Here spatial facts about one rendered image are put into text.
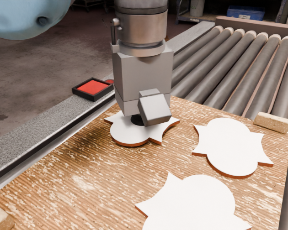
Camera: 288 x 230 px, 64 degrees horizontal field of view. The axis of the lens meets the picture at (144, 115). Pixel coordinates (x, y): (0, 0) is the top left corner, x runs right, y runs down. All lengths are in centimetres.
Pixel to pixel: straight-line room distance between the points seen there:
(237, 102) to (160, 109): 28
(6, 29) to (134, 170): 26
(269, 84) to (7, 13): 64
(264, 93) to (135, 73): 40
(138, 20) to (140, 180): 23
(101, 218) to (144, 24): 26
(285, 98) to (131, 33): 45
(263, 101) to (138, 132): 34
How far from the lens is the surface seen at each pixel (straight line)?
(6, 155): 49
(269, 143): 47
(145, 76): 36
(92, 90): 60
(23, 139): 51
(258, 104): 61
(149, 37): 34
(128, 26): 34
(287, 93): 69
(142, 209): 32
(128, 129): 42
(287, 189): 44
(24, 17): 20
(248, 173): 39
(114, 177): 37
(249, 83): 70
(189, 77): 68
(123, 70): 35
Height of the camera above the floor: 122
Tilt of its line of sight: 36 degrees down
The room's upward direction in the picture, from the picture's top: straight up
